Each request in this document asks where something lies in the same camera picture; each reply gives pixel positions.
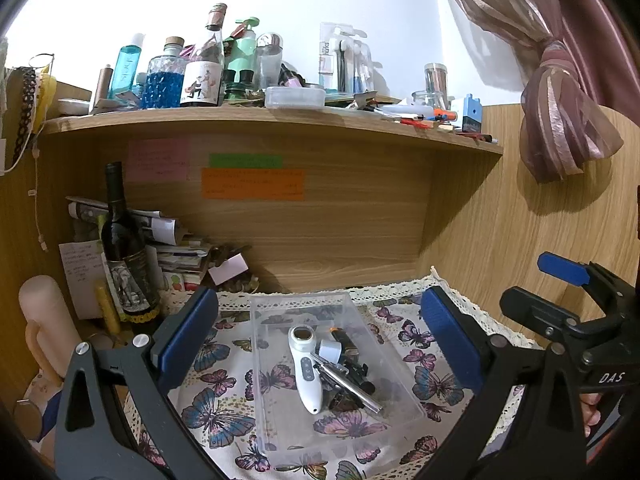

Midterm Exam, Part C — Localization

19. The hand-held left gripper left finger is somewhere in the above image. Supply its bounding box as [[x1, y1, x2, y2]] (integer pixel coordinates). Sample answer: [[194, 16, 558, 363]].
[[54, 285, 221, 480]]

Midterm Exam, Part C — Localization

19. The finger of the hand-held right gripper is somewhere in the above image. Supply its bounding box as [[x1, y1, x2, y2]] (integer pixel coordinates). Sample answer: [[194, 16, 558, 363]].
[[537, 252, 621, 301], [500, 285, 583, 343]]

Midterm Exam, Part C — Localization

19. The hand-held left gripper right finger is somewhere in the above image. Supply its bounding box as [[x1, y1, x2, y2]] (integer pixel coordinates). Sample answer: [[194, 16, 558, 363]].
[[420, 285, 586, 480]]

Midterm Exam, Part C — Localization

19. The clear plastic storage box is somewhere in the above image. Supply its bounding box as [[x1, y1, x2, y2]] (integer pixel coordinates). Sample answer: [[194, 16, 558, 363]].
[[249, 291, 428, 461]]

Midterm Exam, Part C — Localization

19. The black torch lighter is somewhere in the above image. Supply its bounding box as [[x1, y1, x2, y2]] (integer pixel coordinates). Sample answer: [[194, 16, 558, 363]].
[[330, 326, 361, 361]]

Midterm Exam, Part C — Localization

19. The silver pen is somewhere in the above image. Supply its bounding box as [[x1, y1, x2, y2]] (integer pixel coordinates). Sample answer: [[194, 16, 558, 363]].
[[310, 352, 383, 413]]

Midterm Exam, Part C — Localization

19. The person's right hand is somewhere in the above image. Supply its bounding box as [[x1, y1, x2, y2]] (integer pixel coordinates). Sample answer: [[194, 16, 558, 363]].
[[580, 392, 608, 438]]

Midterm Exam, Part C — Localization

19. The pile of glass beads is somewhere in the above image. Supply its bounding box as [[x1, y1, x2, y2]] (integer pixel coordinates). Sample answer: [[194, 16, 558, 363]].
[[220, 275, 261, 295]]

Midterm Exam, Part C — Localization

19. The pile of papers and booklets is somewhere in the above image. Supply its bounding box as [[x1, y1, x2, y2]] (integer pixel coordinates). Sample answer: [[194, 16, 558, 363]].
[[65, 195, 213, 291]]

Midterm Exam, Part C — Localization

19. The small pink box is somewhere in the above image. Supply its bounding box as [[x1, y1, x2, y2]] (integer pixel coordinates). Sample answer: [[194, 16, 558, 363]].
[[207, 254, 248, 286]]

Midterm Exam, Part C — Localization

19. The yellow candle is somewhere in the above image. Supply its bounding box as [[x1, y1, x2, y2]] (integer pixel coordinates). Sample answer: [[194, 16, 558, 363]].
[[95, 282, 122, 336]]

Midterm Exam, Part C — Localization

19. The butterfly print lace cloth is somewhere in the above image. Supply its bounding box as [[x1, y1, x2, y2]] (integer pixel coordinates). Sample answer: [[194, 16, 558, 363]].
[[125, 267, 543, 480]]

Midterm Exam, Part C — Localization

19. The black t-shaped tool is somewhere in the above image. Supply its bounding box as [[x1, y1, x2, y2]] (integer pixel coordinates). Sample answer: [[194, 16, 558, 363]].
[[345, 360, 376, 396]]

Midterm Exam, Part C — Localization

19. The dark wine bottle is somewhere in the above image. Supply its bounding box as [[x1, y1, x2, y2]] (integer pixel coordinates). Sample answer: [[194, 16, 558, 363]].
[[100, 161, 161, 333]]

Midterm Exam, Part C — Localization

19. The white handwritten note paper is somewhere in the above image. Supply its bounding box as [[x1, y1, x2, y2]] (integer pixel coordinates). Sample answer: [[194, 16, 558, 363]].
[[59, 242, 108, 321]]

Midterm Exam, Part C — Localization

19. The white handheld massager device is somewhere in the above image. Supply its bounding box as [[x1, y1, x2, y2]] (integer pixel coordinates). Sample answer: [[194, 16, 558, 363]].
[[287, 325, 323, 415]]

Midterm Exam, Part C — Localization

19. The beige rounded bottle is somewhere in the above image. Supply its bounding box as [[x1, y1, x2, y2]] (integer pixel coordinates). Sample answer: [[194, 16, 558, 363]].
[[19, 275, 68, 381]]

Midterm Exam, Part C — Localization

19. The orange sticky note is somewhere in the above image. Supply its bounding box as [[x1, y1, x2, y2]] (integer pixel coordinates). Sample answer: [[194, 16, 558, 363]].
[[201, 167, 306, 202]]

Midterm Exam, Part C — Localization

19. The pink sticky note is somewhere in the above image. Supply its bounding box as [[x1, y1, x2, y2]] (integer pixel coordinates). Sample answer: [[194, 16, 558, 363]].
[[125, 139, 192, 183]]

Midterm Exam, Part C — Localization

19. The round gold rimmed glass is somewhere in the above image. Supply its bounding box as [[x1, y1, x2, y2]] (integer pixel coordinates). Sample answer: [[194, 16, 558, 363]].
[[12, 397, 46, 441]]

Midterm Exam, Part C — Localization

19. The mauve striped curtain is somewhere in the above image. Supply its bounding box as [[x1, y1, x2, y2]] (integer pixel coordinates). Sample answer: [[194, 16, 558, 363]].
[[430, 0, 640, 183]]

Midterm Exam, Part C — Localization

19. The green sticky note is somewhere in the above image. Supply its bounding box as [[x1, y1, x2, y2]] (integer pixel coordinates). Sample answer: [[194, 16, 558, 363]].
[[209, 154, 283, 169]]

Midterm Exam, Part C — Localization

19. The white plastic tube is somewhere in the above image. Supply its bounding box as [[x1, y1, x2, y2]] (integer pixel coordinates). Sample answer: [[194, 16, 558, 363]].
[[385, 102, 433, 117]]

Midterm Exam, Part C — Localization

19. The wooden shelf board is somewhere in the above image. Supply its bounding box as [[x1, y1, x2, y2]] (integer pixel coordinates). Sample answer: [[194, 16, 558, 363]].
[[40, 102, 505, 156]]

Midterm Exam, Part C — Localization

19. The tall glass jar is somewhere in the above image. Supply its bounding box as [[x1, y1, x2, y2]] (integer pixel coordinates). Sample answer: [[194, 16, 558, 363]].
[[424, 62, 448, 93]]

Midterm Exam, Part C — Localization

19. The clear labelled glass bottle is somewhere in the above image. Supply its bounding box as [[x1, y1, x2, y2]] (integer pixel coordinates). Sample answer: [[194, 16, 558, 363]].
[[180, 2, 227, 108]]

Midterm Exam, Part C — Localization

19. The faceted glass bottle blue liquid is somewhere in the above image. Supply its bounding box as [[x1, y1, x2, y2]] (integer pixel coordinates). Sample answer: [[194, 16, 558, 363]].
[[142, 36, 188, 110]]

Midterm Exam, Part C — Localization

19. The dark green ink bottle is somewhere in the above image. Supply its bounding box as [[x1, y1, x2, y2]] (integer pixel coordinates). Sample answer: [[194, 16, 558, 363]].
[[224, 69, 258, 101]]

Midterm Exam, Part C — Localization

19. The white shallow dish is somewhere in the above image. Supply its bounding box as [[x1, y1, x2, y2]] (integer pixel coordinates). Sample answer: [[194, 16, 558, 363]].
[[56, 97, 92, 116]]

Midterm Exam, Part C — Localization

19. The translucent plastic lidded container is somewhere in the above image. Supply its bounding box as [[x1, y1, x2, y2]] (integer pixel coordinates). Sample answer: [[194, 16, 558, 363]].
[[265, 86, 327, 109]]

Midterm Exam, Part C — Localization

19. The copper coloured tube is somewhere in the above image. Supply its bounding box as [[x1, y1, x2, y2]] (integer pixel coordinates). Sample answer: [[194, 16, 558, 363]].
[[94, 65, 113, 106]]

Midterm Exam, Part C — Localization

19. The blue mouthwash bottle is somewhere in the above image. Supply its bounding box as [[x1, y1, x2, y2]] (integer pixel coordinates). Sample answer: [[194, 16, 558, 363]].
[[109, 32, 147, 101]]

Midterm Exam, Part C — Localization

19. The clear jar silver lid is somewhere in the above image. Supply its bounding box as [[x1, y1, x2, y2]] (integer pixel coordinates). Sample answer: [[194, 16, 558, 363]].
[[255, 32, 285, 88]]

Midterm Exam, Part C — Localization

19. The black gold lace band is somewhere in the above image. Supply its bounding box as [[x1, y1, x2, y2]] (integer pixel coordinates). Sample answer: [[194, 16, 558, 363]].
[[10, 67, 38, 171]]

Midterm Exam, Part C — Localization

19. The green pump bottle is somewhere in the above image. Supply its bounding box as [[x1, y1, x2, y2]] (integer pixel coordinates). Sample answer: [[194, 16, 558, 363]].
[[225, 17, 261, 73]]

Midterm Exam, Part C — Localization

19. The toothbrush head blister pack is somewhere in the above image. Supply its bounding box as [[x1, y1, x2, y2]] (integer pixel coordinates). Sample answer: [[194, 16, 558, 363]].
[[319, 22, 375, 95]]

